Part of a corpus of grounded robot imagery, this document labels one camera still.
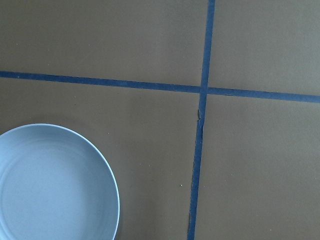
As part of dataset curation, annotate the blue plate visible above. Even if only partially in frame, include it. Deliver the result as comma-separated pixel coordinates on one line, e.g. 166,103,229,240
0,123,120,240

